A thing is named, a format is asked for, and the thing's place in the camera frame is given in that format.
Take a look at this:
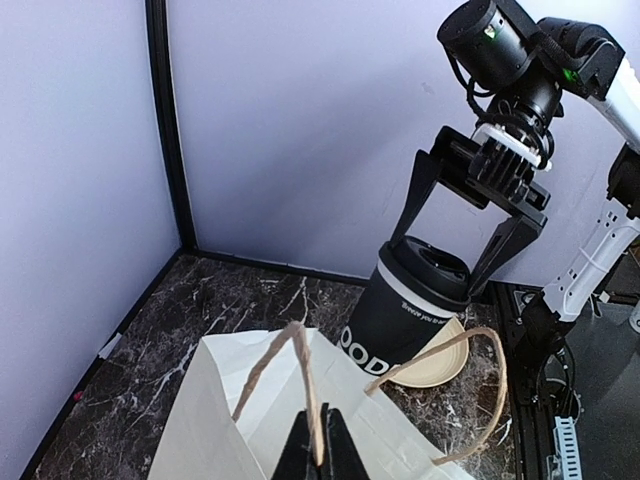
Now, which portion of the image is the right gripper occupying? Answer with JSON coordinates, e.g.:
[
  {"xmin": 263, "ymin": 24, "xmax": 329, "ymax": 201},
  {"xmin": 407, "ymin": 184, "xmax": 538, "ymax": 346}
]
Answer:
[{"xmin": 389, "ymin": 126, "xmax": 551, "ymax": 300}]

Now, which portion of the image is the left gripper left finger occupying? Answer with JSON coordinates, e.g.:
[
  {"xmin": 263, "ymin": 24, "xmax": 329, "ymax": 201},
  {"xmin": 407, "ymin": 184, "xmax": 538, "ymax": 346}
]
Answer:
[{"xmin": 271, "ymin": 411, "xmax": 320, "ymax": 480}]

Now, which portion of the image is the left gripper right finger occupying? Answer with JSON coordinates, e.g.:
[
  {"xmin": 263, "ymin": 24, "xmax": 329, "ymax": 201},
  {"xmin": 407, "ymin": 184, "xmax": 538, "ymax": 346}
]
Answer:
[{"xmin": 319, "ymin": 403, "xmax": 370, "ymax": 480}]

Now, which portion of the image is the black coffee cup lid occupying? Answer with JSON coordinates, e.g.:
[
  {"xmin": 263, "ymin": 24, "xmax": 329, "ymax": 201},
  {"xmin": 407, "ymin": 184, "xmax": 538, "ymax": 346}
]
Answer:
[{"xmin": 379, "ymin": 236, "xmax": 470, "ymax": 312}]

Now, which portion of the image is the beige paper bag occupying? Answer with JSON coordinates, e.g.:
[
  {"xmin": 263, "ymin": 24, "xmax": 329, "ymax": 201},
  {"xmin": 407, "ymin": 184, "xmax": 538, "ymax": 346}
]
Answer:
[{"xmin": 144, "ymin": 320, "xmax": 514, "ymax": 480}]

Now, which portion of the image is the black paper coffee cup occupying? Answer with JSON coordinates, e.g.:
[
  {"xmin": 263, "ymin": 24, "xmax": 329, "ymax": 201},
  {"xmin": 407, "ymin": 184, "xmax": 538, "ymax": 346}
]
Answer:
[{"xmin": 338, "ymin": 259, "xmax": 461, "ymax": 377}]

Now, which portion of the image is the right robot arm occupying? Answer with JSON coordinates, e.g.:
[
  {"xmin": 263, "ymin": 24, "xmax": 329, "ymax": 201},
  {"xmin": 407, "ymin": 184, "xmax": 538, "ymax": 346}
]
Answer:
[{"xmin": 376, "ymin": 1, "xmax": 639, "ymax": 286}]

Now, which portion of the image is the beige plate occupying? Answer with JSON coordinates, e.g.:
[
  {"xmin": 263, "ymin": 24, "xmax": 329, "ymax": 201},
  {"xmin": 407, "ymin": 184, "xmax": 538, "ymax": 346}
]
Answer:
[{"xmin": 391, "ymin": 317, "xmax": 469, "ymax": 389}]

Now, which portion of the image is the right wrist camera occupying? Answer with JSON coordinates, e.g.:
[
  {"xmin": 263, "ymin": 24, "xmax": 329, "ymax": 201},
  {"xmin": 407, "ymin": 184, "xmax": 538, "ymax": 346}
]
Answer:
[{"xmin": 468, "ymin": 123, "xmax": 552, "ymax": 203}]

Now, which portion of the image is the black front rail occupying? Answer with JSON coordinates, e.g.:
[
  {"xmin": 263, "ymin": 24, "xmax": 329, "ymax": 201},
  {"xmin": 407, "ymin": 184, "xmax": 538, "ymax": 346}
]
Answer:
[{"xmin": 489, "ymin": 282, "xmax": 582, "ymax": 479}]

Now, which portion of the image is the white cable duct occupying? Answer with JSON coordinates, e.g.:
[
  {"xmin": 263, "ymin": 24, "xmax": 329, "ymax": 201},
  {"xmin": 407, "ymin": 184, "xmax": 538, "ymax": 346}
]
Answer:
[{"xmin": 546, "ymin": 416, "xmax": 583, "ymax": 480}]

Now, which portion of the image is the right black frame post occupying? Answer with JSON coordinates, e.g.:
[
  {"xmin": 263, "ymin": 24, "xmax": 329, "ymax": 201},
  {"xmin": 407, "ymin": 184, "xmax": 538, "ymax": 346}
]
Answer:
[{"xmin": 144, "ymin": 0, "xmax": 198, "ymax": 251}]

